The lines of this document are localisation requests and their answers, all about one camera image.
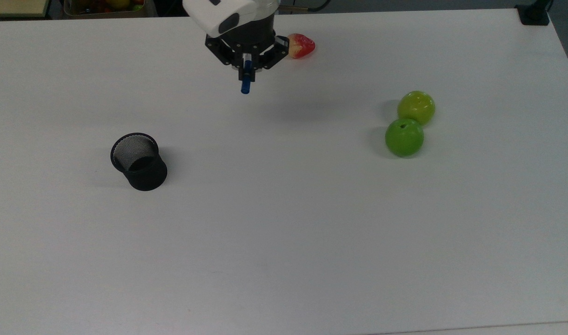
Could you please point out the blue and white marker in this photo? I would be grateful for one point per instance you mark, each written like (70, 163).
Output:
(245, 83)

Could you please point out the black mesh pen cup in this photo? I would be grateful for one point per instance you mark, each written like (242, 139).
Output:
(142, 167)

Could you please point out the yellowish board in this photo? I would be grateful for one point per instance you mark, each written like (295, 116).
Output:
(14, 7)

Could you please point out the red toy strawberry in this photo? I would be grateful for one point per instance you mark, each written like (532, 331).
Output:
(302, 45)

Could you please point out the black square stand base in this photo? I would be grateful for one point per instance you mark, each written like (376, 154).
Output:
(534, 14)

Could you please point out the yellow-green apple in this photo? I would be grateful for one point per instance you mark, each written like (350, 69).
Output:
(417, 107)

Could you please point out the clear bin with fruits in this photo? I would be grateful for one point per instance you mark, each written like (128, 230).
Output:
(102, 7)

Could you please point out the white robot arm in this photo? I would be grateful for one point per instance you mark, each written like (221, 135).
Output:
(218, 14)

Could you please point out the dark green apple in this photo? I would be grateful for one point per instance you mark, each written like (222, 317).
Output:
(404, 138)

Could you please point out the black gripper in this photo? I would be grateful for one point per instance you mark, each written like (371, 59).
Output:
(228, 49)

